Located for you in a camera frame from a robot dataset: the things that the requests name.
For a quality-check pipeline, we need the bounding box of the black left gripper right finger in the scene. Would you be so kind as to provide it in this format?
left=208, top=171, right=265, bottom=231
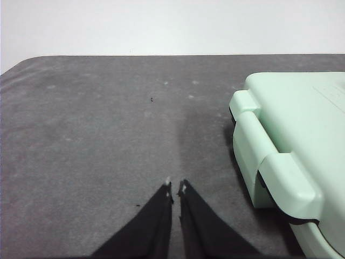
left=176, top=179, right=262, bottom=257

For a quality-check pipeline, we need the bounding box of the mint green hinged griddle cover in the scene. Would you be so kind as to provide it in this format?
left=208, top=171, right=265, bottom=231
left=228, top=71, right=345, bottom=226

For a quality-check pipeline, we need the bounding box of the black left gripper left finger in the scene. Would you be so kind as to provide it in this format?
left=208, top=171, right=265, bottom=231
left=90, top=176, right=173, bottom=257

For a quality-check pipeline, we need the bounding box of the mint green breakfast maker base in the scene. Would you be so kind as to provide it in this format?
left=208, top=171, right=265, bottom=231
left=232, top=111, right=345, bottom=259

